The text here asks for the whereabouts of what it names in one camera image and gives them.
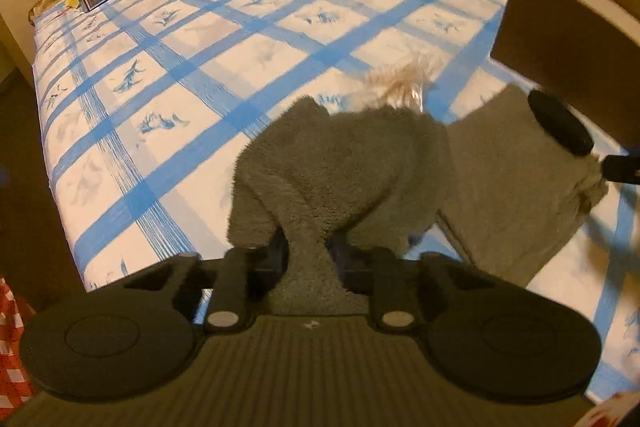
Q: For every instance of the gray fleece cloth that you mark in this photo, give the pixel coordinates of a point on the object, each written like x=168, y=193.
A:
x=345, y=167

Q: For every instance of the red white packet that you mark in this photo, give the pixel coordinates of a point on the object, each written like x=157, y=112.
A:
x=610, y=412

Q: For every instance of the red checked cloth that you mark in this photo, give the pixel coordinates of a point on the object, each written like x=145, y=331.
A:
x=12, y=347

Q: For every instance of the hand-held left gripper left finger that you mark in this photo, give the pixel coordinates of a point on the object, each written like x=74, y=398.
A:
x=240, y=269

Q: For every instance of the brown storage box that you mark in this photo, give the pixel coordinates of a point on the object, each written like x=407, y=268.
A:
x=550, y=37

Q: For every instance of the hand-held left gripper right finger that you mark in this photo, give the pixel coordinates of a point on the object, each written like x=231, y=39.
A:
x=352, y=269

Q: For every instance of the white fluffy plush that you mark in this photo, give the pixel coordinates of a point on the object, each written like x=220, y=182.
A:
x=395, y=84

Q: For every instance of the blue checked bedsheet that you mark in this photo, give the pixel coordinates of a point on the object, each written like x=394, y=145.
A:
x=200, y=57

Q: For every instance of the gray towel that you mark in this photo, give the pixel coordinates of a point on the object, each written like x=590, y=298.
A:
x=505, y=187

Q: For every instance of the yellow packet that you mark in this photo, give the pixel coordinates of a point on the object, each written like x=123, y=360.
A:
x=57, y=4

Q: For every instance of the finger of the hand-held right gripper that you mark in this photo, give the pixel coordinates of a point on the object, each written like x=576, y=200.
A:
x=622, y=169
x=560, y=122

